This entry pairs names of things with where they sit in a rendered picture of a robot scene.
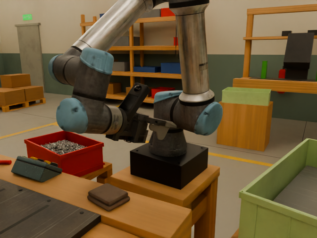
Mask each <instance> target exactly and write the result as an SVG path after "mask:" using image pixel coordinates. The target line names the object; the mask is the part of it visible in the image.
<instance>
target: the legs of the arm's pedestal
mask: <svg viewBox="0 0 317 238"><path fill-rule="evenodd" d="M217 183H218V177H217V178H216V179H215V180H214V181H213V182H212V183H211V184H210V185H209V186H208V187H207V188H206V189H205V190H204V191H203V192H202V193H201V194H200V195H199V196H198V197H197V198H196V199H195V200H193V201H192V202H191V203H190V204H189V205H188V206H187V208H188V209H191V210H192V226H193V225H194V238H215V224H216V207H217Z"/></svg>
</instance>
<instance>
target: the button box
mask: <svg viewBox="0 0 317 238"><path fill-rule="evenodd" d="M11 172H12V173H15V174H18V175H21V176H24V177H27V178H30V179H34V180H37V181H39V182H45V181H47V180H49V179H51V178H53V177H55V176H57V175H59V174H61V172H62V169H61V168H58V166H55V165H52V164H48V163H45V162H41V161H38V160H33V159H30V158H26V157H23V156H17V159H16V161H15V163H14V165H13V168H12V170H11Z"/></svg>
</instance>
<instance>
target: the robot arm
mask: <svg viewBox="0 0 317 238"><path fill-rule="evenodd" d="M164 2H168V3H169V9H170V10H171V11H172V12H173V13H174V14H175V20H176V29H177V38H178V48H179V58H180V67H181V76H182V86H183V91H162V92H157V93H156V94H155V96H154V103H153V104H154V115H153V118H150V117H149V115H145V114H142V113H139V112H137V110H138V109H139V107H140V106H141V104H142V102H143V101H144V99H145V98H146V96H147V95H148V93H149V92H150V89H149V87H148V86H147V85H144V84H140V83H135V84H134V85H133V87H132V88H131V90H130V91H129V93H128V94H127V96H126V97H125V98H124V100H123V101H122V103H121V104H120V106H119V107H116V106H112V105H106V104H104V103H105V99H106V95H107V90H108V85H109V81H110V77H111V74H112V72H113V71H112V68H113V62H114V57H113V56H112V55H111V54H110V53H108V52H107V51H108V50H109V49H110V48H111V47H112V46H113V45H114V44H115V43H116V42H117V41H118V39H119V38H120V37H121V36H122V35H123V34H124V33H125V32H126V31H127V30H128V29H129V28H130V27H131V26H132V25H133V24H134V23H135V22H136V20H137V19H138V18H139V17H140V16H141V15H142V14H143V13H144V12H150V11H151V10H152V9H153V8H154V7H155V6H157V5H158V4H161V3H164ZM208 5H209V0H118V1H117V2H116V3H115V4H114V5H113V6H112V7H111V8H110V9H109V10H108V11H107V12H106V13H105V14H104V15H103V16H102V17H101V18H100V19H99V20H98V21H97V22H96V23H95V24H94V25H93V26H92V27H91V28H90V29H89V30H87V31H86V32H85V33H84V34H83V35H82V36H81V37H80V38H79V39H78V40H77V41H76V42H75V43H74V44H73V45H72V46H71V47H70V48H69V49H68V50H67V51H66V52H65V53H64V54H60V55H57V56H54V57H53V58H52V59H51V60H50V62H49V65H48V70H49V74H50V76H51V77H52V78H53V79H54V80H56V81H58V82H60V83H62V84H65V85H71V86H74V89H73V93H72V97H71V98H66V99H63V100H62V101H61V102H60V105H59V106H58V107H57V111H56V120H57V124H58V125H59V127H60V128H61V129H62V130H64V131H66V132H75V133H78V134H83V133H88V134H105V135H106V136H105V137H106V138H109V139H111V140H114V141H118V140H125V141H126V142H128V143H131V142H132V143H145V142H146V138H147V135H148V130H147V126H148V123H150V124H149V129H150V130H151V131H153V132H152V134H151V137H150V140H149V143H148V150H149V152H151V153H152V154H155V155H158V156H164V157H176V156H180V155H183V154H185V153H186V152H187V143H186V140H185V136H184V130H187V131H190V132H193V133H195V134H197V135H203V136H208V135H211V134H212V133H213V132H214V131H215V130H216V129H217V128H218V126H219V124H220V122H221V119H222V116H223V108H222V106H221V104H220V103H218V102H215V95H214V92H213V91H211V90H210V89H209V72H208V57H207V41H206V25H205V9H206V8H207V6H208Z"/></svg>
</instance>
